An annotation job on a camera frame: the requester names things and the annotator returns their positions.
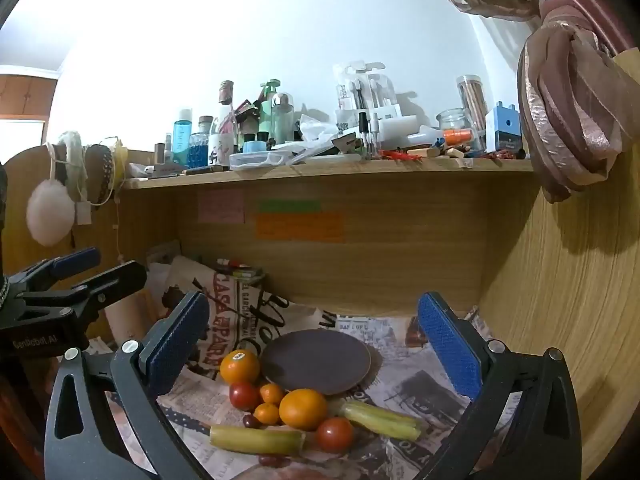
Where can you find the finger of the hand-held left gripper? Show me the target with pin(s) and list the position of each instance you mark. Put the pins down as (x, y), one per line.
(120, 277)
(75, 261)

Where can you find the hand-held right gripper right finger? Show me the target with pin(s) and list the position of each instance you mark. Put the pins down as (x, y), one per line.
(450, 350)

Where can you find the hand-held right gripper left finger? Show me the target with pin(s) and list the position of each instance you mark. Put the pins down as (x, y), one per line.
(175, 350)

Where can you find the orange with sticker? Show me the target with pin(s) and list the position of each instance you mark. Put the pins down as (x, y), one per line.
(240, 367)

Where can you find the red apple front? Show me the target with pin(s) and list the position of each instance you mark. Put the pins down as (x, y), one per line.
(244, 395)

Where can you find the red apple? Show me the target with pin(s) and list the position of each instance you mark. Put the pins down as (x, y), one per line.
(334, 434)
(244, 395)

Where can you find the green corn piece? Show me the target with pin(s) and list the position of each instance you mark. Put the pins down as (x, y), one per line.
(380, 419)

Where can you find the dark red jujube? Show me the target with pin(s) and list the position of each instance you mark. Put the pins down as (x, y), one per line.
(273, 460)
(251, 421)

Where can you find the small mandarin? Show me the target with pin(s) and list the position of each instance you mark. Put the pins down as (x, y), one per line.
(266, 413)
(272, 393)

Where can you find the dark brown round plate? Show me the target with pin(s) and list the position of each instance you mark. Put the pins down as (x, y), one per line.
(315, 360)

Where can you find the large plain orange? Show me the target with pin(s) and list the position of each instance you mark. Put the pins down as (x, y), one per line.
(302, 408)

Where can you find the red apple back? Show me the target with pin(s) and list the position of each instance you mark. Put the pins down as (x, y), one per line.
(334, 434)

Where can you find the white hanging tag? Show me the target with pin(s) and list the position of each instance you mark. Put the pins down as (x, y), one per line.
(83, 213)

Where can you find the newspaper print table cover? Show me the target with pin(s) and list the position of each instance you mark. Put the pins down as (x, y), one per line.
(400, 360)

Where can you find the white powder puff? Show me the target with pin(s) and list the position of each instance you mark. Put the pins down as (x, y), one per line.
(50, 212)

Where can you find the small green box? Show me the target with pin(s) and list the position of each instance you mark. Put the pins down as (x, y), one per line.
(247, 274)

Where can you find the pink sticky note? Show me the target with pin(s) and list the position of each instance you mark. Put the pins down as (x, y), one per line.
(221, 206)

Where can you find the small beige bottle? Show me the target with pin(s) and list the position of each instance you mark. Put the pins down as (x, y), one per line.
(159, 153)

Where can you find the blue glass jar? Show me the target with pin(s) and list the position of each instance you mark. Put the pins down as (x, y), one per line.
(201, 147)

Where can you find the blue liquid bottle white cap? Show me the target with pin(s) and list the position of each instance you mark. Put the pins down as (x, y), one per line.
(182, 135)

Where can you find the white printed mug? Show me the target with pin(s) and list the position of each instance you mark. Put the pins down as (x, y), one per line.
(221, 149)

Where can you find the brown wooden cabinet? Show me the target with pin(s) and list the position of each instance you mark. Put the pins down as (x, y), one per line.
(25, 97)

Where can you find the orange sticky note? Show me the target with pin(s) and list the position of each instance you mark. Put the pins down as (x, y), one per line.
(300, 227)

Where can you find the clear plastic container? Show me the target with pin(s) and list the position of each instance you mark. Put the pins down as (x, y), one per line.
(257, 160)

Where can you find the green sticky note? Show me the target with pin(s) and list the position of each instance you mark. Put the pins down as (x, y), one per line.
(290, 206)

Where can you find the blue round jar lid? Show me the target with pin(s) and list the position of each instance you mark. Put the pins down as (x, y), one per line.
(254, 146)

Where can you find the clear bottle brown cap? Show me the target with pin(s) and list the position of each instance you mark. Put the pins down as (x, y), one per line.
(226, 110)

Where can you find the small wooden block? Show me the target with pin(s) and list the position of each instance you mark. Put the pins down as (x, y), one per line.
(420, 151)

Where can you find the scattered red clips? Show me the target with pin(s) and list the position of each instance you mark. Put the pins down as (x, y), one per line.
(400, 155)

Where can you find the orange capped tube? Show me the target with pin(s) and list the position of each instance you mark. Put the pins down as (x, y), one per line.
(457, 136)

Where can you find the blue pencil sharpener box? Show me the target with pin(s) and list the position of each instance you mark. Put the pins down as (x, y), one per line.
(504, 130)

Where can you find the white box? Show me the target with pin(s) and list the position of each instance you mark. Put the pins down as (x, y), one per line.
(397, 128)

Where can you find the clear domed glass bottle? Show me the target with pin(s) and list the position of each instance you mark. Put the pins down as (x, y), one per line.
(283, 117)

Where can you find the green spray bottle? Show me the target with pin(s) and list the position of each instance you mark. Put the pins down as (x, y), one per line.
(270, 105)

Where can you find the round glass jar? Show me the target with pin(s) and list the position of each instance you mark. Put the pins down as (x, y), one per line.
(452, 120)

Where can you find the small black vial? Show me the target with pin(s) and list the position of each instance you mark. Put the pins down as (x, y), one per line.
(363, 130)

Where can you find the crumpled white plastic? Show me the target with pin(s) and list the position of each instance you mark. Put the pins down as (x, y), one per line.
(315, 132)

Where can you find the tall clear stick canister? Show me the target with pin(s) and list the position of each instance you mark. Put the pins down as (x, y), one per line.
(472, 102)

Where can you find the brown shiny curtain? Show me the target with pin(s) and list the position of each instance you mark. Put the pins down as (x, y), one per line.
(565, 110)

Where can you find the white plastic blister pack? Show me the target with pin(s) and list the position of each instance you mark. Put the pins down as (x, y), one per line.
(362, 90)

